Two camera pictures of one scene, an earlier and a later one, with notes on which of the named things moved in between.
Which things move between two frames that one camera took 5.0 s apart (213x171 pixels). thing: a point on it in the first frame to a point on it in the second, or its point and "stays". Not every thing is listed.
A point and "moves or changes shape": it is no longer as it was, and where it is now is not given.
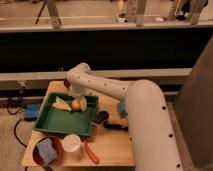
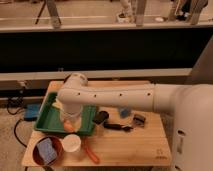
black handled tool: x=116 y=125 stays
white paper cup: x=71 y=143 stays
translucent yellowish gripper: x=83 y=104 to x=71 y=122
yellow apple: x=76 y=105 moves or changes shape
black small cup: x=101 y=116 stays
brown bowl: x=58 y=147 stays
